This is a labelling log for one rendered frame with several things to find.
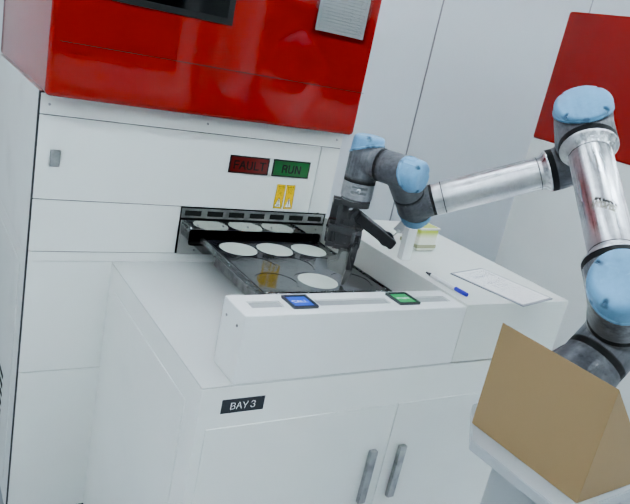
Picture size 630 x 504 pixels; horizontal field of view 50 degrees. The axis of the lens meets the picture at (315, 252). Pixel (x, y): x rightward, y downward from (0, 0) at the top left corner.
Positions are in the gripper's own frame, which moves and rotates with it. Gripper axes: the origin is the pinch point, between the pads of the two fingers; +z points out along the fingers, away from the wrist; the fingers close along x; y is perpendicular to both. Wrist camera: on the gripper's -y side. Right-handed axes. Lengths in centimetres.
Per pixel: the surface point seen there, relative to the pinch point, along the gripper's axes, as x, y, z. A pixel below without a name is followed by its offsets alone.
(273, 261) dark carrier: -8.2, 18.2, 1.6
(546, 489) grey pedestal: 59, -34, 10
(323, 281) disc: -0.1, 5.3, 1.5
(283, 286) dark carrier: 8.1, 14.8, 1.7
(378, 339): 27.1, -6.2, 2.2
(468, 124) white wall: -264, -83, -24
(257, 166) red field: -25.4, 27.3, -18.3
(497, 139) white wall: -278, -107, -18
